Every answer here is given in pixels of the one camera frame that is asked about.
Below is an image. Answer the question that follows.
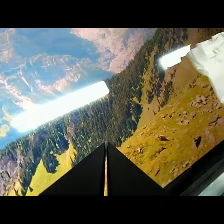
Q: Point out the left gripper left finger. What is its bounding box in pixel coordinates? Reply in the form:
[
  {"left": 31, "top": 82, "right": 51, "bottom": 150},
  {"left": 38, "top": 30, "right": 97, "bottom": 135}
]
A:
[{"left": 38, "top": 142, "right": 107, "bottom": 197}]

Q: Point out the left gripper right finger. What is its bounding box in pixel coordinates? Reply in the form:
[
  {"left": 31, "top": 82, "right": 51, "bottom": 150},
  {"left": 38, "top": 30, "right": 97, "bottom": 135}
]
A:
[{"left": 106, "top": 142, "right": 167, "bottom": 197}]

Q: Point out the white shirt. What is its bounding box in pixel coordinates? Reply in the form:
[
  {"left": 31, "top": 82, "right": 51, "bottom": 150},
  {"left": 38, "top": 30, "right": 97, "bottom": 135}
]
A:
[{"left": 186, "top": 32, "right": 224, "bottom": 104}]

